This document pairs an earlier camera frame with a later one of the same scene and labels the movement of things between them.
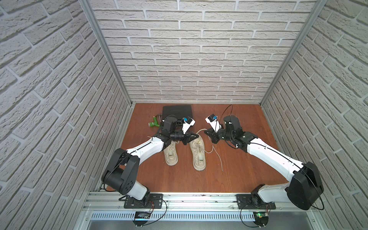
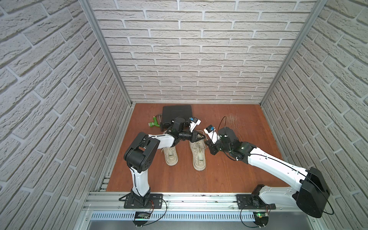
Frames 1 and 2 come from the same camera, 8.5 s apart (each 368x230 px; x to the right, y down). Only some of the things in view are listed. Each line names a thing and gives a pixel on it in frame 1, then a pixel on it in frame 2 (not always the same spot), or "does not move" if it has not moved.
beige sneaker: (198, 152) does not move
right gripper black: (212, 134) to (211, 146)
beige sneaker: (171, 154) does not move
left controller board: (141, 217) does not move
